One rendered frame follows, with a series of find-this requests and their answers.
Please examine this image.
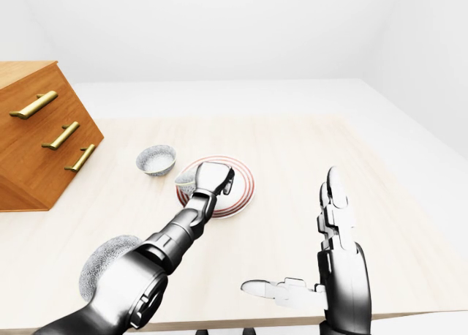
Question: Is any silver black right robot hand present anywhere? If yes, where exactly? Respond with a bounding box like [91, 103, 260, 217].
[240, 165, 373, 324]

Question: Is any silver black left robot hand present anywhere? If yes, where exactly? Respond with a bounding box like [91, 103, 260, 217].
[192, 161, 236, 197]

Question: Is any grey patterned bowl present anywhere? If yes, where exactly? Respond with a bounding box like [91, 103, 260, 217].
[78, 235, 143, 303]
[174, 167, 199, 197]
[135, 144, 178, 178]

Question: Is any white plate with red rings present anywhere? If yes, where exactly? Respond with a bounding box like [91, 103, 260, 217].
[175, 155, 255, 220]

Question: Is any wooden drawer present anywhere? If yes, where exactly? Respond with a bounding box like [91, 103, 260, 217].
[0, 64, 86, 146]
[0, 124, 105, 208]
[0, 107, 97, 175]

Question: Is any wooden cabinet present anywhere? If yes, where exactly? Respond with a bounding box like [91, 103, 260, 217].
[0, 60, 105, 213]

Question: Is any brass drawer handle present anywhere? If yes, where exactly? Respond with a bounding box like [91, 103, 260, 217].
[41, 121, 81, 151]
[9, 90, 59, 121]
[64, 143, 97, 173]

